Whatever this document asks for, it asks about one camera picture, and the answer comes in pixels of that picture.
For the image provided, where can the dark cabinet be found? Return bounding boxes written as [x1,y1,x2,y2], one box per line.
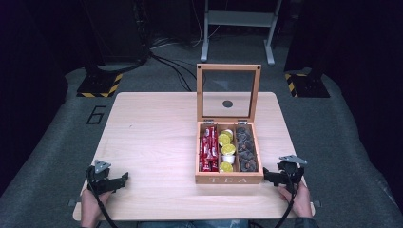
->
[80,0,150,66]

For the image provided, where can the bundle of red stick packets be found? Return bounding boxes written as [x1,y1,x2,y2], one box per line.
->
[199,125,220,173]

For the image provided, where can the wooden tea box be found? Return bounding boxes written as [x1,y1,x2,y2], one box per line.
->
[194,63,265,185]

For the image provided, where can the person's left hand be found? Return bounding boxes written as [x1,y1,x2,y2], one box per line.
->
[80,188,112,222]

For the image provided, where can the white metal stand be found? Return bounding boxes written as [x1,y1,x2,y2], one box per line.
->
[200,0,283,67]

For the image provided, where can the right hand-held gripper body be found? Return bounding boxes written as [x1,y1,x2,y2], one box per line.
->
[277,154,309,186]

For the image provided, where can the person's right hand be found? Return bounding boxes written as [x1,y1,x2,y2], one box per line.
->
[277,182,314,219]

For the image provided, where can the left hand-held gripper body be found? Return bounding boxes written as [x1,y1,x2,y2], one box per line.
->
[86,159,119,195]

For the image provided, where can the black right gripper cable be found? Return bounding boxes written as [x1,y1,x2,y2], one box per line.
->
[274,170,300,228]

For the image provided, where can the dark brown tea packets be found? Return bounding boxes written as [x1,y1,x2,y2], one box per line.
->
[236,125,259,173]

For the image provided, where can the black yellow striped base plate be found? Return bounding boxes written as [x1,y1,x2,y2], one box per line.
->
[76,72,124,99]
[283,72,331,99]

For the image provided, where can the black floor cables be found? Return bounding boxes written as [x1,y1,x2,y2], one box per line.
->
[148,36,203,93]

